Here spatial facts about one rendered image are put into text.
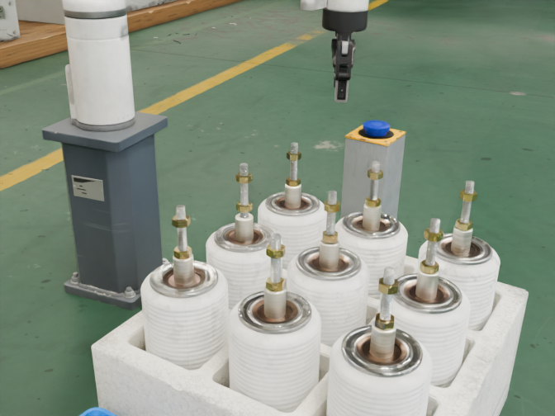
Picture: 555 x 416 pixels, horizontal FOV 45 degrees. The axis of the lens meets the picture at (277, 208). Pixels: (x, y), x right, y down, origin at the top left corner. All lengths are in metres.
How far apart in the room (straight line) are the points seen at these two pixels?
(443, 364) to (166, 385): 0.29
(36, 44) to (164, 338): 2.40
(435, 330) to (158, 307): 0.29
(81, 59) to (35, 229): 0.52
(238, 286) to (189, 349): 0.11
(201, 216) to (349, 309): 0.75
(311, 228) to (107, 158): 0.35
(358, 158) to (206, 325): 0.40
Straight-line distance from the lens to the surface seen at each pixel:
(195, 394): 0.70
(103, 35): 1.04
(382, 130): 1.00
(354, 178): 1.02
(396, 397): 0.62
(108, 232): 1.11
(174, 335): 0.73
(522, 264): 1.37
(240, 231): 0.81
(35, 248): 1.39
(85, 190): 1.11
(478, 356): 0.78
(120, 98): 1.07
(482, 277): 0.81
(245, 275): 0.80
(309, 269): 0.76
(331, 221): 0.74
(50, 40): 3.10
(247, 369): 0.68
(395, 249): 0.84
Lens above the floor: 0.64
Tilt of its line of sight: 25 degrees down
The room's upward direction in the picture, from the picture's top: 1 degrees clockwise
